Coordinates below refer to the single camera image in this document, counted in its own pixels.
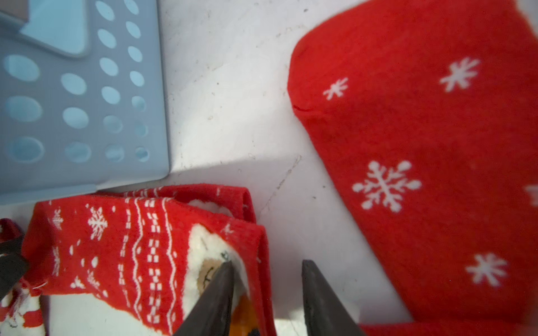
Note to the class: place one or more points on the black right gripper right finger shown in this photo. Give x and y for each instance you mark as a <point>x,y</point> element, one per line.
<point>324,313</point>

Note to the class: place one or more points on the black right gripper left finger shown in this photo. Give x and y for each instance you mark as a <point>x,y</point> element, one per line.
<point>211,315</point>

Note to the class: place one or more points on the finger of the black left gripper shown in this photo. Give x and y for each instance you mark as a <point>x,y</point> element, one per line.
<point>13,265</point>

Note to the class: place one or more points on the red white striped santa sock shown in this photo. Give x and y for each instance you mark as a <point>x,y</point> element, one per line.
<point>20,309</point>

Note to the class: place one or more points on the red snowflake bear sock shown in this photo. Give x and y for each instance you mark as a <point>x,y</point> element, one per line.
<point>150,256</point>

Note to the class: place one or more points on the light blue plastic basket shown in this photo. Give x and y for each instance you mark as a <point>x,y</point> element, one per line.
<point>82,99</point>

